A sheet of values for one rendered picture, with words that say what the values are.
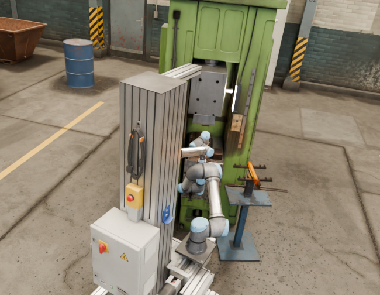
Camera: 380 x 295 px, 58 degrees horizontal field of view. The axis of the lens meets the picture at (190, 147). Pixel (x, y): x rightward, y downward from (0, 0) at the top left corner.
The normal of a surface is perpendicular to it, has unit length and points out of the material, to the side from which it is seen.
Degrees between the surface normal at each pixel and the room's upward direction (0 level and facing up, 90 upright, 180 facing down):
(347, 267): 0
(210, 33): 90
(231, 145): 90
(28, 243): 0
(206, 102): 90
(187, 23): 90
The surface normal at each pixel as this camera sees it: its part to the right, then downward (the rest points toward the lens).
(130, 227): 0.10, -0.87
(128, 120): -0.48, 0.38
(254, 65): -0.06, 0.48
